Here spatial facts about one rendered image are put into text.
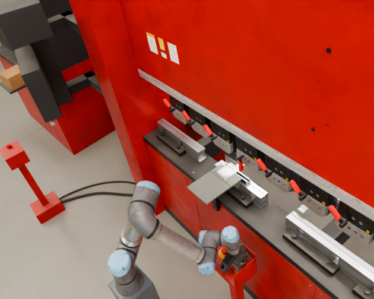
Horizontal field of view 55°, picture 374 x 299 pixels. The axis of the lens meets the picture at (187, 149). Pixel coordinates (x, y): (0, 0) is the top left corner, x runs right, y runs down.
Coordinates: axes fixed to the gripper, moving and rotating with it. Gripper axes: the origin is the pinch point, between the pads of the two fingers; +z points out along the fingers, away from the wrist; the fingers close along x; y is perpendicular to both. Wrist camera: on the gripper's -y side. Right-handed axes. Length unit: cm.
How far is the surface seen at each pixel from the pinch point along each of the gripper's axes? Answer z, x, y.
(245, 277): 3.0, -4.9, 1.4
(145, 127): -17, 122, 25
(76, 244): 69, 147, -65
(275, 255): -3.0, -10.1, 19.4
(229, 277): 3.3, 1.2, -4.7
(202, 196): -25.0, 33.8, 10.3
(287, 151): -66, -6, 36
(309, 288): -0.1, -32.1, 19.2
